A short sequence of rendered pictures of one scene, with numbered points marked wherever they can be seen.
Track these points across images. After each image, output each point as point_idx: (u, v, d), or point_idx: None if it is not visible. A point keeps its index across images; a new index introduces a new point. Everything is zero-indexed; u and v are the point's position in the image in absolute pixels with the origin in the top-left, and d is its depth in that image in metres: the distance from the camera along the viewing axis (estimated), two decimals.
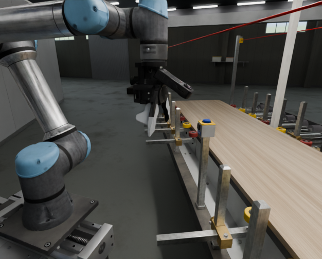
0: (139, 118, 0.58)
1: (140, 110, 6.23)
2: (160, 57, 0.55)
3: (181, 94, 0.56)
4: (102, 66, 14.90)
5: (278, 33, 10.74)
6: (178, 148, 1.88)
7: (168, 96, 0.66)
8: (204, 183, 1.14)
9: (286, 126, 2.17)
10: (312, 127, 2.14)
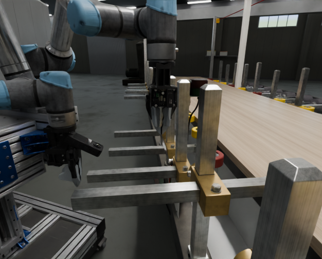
0: (169, 123, 0.59)
1: None
2: None
3: None
4: None
5: (270, 28, 11.04)
6: None
7: (147, 106, 0.62)
8: (160, 109, 1.44)
9: (250, 90, 2.47)
10: None
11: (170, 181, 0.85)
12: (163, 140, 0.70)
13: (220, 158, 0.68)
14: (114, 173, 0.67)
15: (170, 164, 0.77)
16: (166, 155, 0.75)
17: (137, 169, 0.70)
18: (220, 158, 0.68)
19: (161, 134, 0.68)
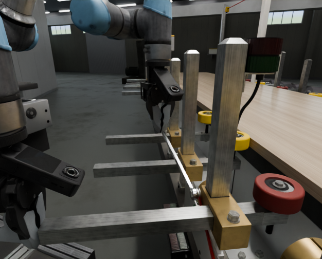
0: (149, 117, 0.65)
1: None
2: (155, 57, 0.55)
3: (164, 96, 0.53)
4: (99, 59, 14.87)
5: (274, 24, 10.71)
6: None
7: (173, 105, 0.63)
8: None
9: (268, 86, 2.14)
10: (294, 86, 2.11)
11: (213, 253, 0.37)
12: (173, 149, 0.52)
13: (302, 196, 0.34)
14: (93, 227, 0.34)
15: (196, 189, 0.44)
16: (184, 176, 0.47)
17: (139, 214, 0.37)
18: (301, 195, 0.34)
19: (168, 140, 0.53)
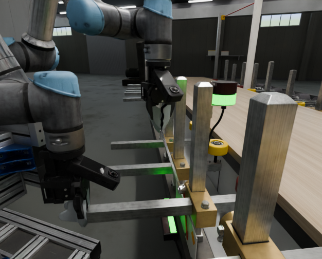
0: (149, 116, 0.65)
1: None
2: (155, 57, 0.55)
3: (164, 97, 0.53)
4: (99, 60, 15.02)
5: (272, 26, 10.85)
6: None
7: (173, 105, 0.63)
8: None
9: (260, 92, 2.29)
10: (284, 92, 2.26)
11: (187, 232, 0.57)
12: (168, 148, 0.60)
13: None
14: (124, 210, 0.49)
15: (182, 189, 0.58)
16: (174, 175, 0.59)
17: (155, 202, 0.52)
18: None
19: (164, 139, 0.61)
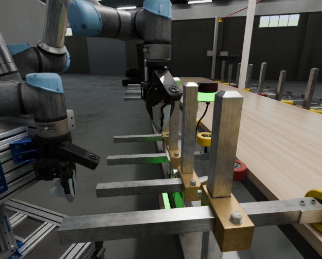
0: (149, 117, 0.66)
1: None
2: (154, 57, 0.55)
3: (164, 96, 0.53)
4: None
5: (271, 27, 10.96)
6: None
7: (173, 105, 0.63)
8: None
9: (254, 91, 2.40)
10: None
11: (174, 191, 0.78)
12: (167, 151, 0.62)
13: (244, 170, 0.61)
14: (126, 187, 0.60)
15: (175, 176, 0.69)
16: (170, 166, 0.67)
17: (151, 181, 0.63)
18: (243, 169, 0.61)
19: (165, 146, 0.60)
